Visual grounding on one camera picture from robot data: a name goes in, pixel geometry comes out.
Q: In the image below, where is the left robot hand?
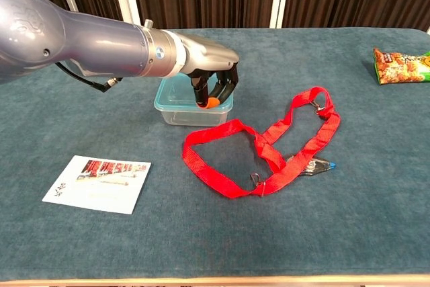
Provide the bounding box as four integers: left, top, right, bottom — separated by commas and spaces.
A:
174, 31, 240, 110

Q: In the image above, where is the blue container lid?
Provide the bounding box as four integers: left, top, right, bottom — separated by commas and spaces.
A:
153, 71, 234, 113

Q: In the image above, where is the clear plastic container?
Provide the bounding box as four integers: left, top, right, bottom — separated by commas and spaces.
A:
159, 105, 231, 127

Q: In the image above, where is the metal clip with blue tip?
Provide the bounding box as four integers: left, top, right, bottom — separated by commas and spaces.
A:
284, 154, 337, 177

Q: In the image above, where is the teal carpet table mat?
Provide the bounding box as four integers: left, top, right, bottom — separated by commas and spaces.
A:
0, 27, 430, 283

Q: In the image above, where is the white card with red print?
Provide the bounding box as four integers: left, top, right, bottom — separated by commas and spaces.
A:
42, 155, 152, 215

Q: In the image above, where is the green orange snack bag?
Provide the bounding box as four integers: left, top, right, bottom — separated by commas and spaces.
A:
372, 47, 430, 86

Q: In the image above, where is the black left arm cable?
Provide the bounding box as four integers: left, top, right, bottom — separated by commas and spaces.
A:
54, 61, 124, 93

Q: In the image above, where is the red lanyard strap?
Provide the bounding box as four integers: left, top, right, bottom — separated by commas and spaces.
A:
182, 86, 342, 200

